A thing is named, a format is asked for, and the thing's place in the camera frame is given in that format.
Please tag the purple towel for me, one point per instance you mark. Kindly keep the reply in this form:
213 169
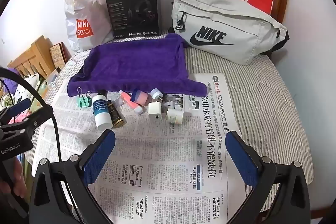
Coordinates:
131 64

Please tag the black headphone box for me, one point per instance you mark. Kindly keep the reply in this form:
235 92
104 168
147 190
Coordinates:
126 16

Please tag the purple plush toy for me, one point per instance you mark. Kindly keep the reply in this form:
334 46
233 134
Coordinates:
11 72

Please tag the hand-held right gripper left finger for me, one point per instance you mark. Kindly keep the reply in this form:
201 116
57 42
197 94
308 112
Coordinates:
99 153

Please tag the clear plastic cap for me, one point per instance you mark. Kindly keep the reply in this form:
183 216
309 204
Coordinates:
118 99

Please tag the white plastic shopping bag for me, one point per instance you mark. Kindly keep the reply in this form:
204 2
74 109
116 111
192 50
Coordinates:
84 14

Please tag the pink and blue bottle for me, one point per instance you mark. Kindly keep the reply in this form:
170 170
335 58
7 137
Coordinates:
141 98

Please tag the small white jar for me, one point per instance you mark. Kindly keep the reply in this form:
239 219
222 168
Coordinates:
174 116

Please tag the pink tube with white cap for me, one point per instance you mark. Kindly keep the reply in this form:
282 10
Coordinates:
125 96

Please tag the white usb charger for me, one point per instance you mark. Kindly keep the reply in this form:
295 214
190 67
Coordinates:
155 111

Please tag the white bottle with blue label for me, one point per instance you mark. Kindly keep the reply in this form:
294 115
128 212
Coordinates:
101 113

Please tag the green binder clip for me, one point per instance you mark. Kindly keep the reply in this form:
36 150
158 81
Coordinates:
84 102

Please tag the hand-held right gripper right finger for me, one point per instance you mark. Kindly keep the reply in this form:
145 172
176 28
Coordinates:
241 155

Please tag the grey waist bag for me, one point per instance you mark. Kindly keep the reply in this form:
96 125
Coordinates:
236 29

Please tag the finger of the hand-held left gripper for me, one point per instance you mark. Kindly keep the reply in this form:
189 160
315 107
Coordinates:
42 115
21 106

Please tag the person's left hand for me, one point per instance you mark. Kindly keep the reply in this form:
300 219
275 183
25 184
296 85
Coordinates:
19 174

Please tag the brown patterned box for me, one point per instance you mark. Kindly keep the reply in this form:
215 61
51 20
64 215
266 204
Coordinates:
57 54

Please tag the white floral pillow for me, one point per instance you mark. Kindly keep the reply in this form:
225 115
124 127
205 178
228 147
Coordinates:
34 81

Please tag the newspaper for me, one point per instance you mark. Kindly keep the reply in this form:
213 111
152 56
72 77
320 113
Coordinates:
162 150

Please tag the wooden headboard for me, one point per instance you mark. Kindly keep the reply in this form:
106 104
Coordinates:
39 50

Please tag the dark brown gold-trimmed tube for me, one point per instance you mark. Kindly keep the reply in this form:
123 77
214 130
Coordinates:
115 115

